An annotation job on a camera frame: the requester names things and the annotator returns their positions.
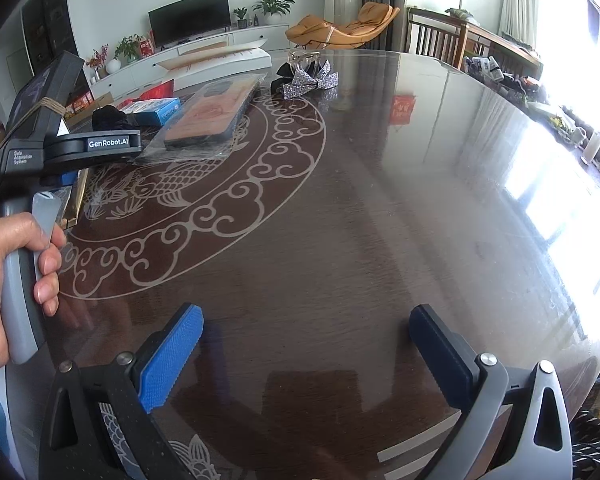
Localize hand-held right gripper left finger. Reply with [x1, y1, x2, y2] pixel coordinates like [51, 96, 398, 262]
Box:
[39, 302, 204, 480]

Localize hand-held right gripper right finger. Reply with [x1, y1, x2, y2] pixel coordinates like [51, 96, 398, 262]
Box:
[409, 304, 573, 480]

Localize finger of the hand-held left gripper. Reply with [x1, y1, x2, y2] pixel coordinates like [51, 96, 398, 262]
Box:
[40, 169, 79, 190]

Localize brown twine loop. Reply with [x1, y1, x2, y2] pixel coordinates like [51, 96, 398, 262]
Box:
[16, 99, 65, 130]

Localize glitter bow hair claw clip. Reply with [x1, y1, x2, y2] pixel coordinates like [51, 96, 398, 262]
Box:
[271, 50, 340, 101]

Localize person's left hand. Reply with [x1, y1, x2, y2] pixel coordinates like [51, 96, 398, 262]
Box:
[0, 211, 67, 383]

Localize light wooden stick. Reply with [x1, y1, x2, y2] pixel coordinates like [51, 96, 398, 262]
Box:
[62, 167, 90, 229]

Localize black scrunchie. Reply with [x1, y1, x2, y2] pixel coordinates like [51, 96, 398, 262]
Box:
[91, 105, 132, 134]

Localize cardboard box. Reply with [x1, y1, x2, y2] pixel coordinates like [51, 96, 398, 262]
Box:
[62, 91, 113, 116]

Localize blue box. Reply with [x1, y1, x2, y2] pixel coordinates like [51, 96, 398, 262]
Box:
[117, 97, 183, 127]

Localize red flower branch in vase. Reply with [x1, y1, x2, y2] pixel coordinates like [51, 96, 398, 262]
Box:
[85, 44, 111, 83]

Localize dark display cabinet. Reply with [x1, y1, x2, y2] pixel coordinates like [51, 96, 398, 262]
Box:
[20, 0, 78, 68]

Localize leafy green houseplant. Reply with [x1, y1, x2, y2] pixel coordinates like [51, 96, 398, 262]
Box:
[114, 34, 145, 65]

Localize phone case in clear pack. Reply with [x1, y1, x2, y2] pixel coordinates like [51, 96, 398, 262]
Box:
[135, 72, 266, 166]

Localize black white patterned pants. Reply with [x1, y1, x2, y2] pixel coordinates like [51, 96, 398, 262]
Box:
[570, 410, 600, 480]

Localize wooden bench with metal legs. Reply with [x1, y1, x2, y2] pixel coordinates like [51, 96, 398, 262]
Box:
[177, 42, 228, 58]

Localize white flat board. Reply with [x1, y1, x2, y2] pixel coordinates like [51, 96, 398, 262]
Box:
[155, 42, 273, 83]

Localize black television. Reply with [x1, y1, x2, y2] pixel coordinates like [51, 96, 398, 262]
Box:
[148, 0, 231, 47]

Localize white TV cabinet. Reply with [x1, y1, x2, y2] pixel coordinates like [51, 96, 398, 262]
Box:
[87, 22, 291, 101]

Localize large potted green plant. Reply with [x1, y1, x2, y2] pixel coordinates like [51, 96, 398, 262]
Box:
[252, 0, 296, 26]

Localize row of cluttered small things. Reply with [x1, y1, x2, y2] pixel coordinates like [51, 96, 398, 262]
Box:
[465, 55, 600, 206]

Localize orange lounge chair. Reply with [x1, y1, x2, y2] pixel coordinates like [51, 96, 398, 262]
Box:
[285, 1, 401, 51]

